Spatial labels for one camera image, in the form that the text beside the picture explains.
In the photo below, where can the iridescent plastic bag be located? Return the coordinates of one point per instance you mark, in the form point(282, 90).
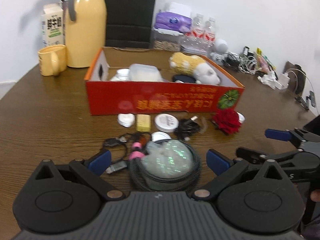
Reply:
point(167, 160)

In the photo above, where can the small white earbud case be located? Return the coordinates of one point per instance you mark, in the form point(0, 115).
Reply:
point(126, 120)

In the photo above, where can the translucent plastic box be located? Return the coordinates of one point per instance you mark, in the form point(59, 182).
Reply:
point(144, 73)

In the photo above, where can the water bottle left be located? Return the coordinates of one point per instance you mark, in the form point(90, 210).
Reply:
point(193, 40)

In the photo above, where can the red fabric rose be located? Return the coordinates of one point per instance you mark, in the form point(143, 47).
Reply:
point(227, 121)

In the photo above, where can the white bottle cap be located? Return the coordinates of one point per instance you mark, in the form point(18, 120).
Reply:
point(241, 118)

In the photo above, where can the dark blue zip case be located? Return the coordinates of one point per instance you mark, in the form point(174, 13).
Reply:
point(183, 79)

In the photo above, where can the water bottle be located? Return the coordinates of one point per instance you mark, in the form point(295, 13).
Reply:
point(193, 40)
point(209, 32)

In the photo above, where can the yellow thermos jug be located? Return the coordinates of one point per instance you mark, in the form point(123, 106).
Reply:
point(85, 31)

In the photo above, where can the purple tissue pack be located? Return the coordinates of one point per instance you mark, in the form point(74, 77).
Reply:
point(175, 17)

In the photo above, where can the yellow mug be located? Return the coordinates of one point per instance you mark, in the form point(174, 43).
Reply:
point(52, 60)

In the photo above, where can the black paper bag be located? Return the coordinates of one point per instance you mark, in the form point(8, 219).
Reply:
point(129, 23)

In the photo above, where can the white power strip charger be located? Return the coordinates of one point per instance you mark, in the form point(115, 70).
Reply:
point(284, 79)

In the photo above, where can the yellow eraser block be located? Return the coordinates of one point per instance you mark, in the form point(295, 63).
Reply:
point(143, 123)

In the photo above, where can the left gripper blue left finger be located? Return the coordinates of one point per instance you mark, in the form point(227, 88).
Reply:
point(99, 163)

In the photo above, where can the white robot toy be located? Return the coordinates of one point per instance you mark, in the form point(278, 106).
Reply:
point(218, 51)

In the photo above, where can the round white tin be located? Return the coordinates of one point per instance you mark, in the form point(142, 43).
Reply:
point(166, 123)

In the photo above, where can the red cardboard box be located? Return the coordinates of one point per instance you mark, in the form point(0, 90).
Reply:
point(114, 97)

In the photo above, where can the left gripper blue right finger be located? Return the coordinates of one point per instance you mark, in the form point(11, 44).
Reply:
point(218, 162)

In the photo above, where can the crumpled white paper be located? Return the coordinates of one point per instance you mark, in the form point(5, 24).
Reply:
point(268, 79)

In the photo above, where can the colourful snack packet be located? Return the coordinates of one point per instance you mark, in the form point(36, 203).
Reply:
point(263, 62)

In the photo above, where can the clear snack container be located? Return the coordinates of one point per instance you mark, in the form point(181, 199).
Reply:
point(164, 39)

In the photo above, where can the white milk carton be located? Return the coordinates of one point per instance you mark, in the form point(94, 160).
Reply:
point(52, 25)

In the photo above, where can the clear plastic clip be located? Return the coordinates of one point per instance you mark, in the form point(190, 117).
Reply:
point(204, 125)

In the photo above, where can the water bottle middle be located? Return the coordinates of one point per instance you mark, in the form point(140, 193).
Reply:
point(209, 32)

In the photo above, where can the person right hand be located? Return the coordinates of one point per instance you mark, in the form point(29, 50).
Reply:
point(315, 196)

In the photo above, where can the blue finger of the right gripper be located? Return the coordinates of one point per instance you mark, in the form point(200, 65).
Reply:
point(278, 134)

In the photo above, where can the yellow white plush sheep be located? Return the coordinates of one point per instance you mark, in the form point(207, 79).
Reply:
point(194, 66)

